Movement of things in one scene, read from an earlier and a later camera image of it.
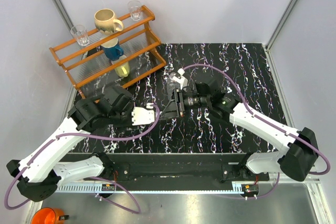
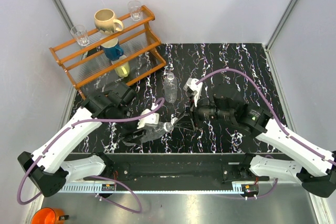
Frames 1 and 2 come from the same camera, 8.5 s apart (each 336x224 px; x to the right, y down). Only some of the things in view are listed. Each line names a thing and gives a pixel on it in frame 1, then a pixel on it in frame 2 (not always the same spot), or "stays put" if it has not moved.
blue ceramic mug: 112,49 stays put
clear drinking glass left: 81,34 stays put
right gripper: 176,107 to 193,113
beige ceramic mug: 105,22 stays put
